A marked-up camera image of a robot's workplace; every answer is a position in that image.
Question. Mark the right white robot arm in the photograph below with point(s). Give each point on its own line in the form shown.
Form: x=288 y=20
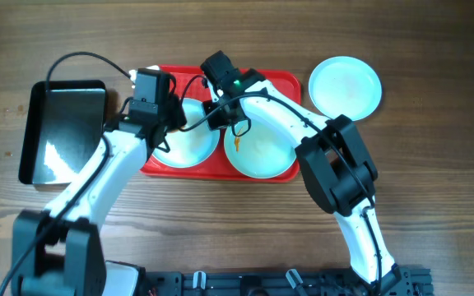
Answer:
x=336 y=167

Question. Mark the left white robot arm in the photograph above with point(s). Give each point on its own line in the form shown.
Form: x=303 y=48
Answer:
x=57 y=251

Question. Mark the black metal tray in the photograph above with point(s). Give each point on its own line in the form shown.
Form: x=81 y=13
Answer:
x=63 y=130

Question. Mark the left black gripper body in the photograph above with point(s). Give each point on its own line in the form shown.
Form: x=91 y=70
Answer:
x=171 y=113

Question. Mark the white plate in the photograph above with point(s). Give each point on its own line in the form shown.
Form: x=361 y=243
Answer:
x=345 y=85
x=260 y=152
x=188 y=149

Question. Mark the red plastic tray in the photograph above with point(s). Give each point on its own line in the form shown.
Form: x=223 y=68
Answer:
x=217 y=166

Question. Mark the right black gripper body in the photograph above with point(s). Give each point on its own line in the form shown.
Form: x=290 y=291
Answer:
x=223 y=118

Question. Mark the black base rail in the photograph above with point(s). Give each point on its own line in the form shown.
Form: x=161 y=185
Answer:
x=402 y=280

